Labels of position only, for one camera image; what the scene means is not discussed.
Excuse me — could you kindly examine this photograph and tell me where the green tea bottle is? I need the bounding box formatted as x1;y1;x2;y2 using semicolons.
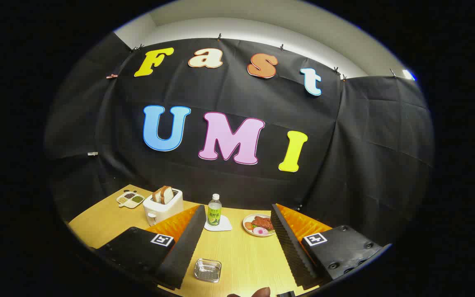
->
207;193;222;226

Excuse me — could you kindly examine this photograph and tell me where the white toaster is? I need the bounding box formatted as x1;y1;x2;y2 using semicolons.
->
143;189;183;226

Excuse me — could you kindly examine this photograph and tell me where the white coaster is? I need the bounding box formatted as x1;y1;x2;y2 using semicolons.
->
204;214;233;232

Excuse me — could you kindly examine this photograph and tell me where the white food plate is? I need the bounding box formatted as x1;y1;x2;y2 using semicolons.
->
242;214;276;238

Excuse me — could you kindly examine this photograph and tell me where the brown meat piece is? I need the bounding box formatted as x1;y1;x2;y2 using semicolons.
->
252;216;274;231

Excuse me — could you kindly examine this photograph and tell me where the white divided condiment dish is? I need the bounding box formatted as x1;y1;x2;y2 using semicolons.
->
116;191;145;209

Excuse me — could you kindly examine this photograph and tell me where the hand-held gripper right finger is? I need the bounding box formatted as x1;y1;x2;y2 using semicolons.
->
270;203;391;290

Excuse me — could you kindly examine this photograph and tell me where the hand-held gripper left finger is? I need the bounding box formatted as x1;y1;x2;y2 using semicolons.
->
95;204;207;290

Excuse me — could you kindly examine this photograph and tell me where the metal drain basket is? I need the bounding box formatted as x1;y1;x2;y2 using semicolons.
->
193;259;222;283

